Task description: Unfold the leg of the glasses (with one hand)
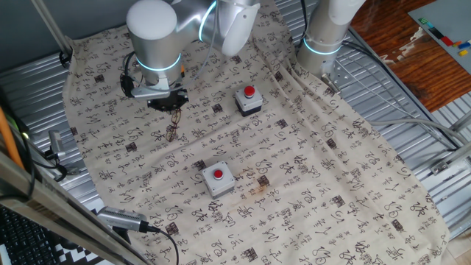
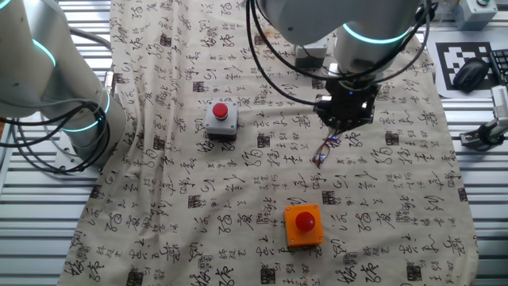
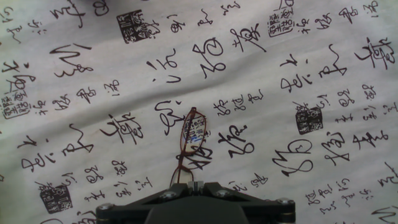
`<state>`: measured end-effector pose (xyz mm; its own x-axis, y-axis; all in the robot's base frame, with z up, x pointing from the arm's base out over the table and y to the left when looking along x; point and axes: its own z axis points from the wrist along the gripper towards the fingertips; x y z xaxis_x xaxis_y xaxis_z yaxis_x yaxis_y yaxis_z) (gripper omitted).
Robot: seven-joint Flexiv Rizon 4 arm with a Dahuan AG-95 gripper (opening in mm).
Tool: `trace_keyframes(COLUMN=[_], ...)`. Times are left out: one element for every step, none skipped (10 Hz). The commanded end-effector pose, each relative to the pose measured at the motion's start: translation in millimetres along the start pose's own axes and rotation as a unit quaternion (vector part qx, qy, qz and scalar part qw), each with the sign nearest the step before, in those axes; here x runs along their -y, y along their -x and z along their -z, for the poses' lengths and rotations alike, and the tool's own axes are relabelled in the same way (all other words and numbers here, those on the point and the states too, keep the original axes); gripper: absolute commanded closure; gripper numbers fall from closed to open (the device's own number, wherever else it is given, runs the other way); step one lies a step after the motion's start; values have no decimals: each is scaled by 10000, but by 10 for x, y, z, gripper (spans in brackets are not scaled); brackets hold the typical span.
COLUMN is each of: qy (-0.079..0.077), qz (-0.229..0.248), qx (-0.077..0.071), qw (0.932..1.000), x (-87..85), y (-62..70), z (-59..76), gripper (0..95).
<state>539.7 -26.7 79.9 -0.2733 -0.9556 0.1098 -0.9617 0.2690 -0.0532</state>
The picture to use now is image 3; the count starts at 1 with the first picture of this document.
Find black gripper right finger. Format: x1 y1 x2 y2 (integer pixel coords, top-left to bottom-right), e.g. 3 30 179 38
196 180 297 224

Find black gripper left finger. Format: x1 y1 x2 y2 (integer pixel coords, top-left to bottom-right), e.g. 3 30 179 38
96 180 197 224

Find brown thin-frame glasses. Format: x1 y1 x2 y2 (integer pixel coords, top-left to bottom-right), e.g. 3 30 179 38
169 106 208 187

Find beige calligraphy print tablecloth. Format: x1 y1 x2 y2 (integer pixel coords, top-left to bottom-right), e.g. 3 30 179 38
0 0 398 224

